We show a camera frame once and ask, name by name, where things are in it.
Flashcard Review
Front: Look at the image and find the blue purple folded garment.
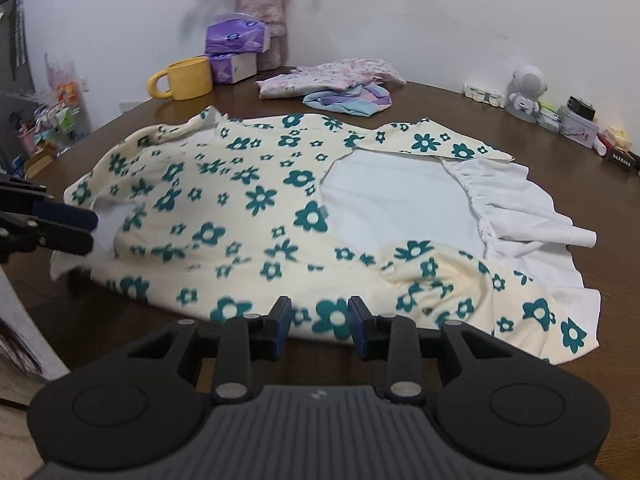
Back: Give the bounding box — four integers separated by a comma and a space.
303, 84, 393, 117

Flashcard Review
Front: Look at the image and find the yellow ceramic mug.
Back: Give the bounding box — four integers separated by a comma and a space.
146, 56, 214, 101

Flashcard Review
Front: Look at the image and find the small white tube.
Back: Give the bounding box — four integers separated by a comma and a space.
593, 136, 608, 157

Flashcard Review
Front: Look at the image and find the upper purple tissue pack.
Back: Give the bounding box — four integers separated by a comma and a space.
205, 13, 271, 56

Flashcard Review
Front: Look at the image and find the white power strip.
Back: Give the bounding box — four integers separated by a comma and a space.
462, 84, 506, 108

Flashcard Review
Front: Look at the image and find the cream teal floral garment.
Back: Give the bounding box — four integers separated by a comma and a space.
63, 107, 600, 364

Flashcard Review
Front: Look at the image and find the white astronaut figurine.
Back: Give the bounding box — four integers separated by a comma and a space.
506, 64, 548, 122

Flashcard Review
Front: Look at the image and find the black charger block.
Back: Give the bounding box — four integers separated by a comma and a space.
567, 96, 596, 122

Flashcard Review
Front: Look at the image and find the pink fuzzy vase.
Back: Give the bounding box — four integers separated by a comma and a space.
234, 0, 289, 73

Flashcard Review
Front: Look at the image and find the lower purple tissue box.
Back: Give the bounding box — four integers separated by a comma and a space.
208, 53, 257, 84

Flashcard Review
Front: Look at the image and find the black labelled box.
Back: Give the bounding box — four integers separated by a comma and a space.
604, 148, 639, 172

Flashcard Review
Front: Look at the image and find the grey tin box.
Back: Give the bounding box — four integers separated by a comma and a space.
558, 106, 599, 148

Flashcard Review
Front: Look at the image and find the pink floral folded garment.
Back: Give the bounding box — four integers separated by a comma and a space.
257, 58, 407, 100

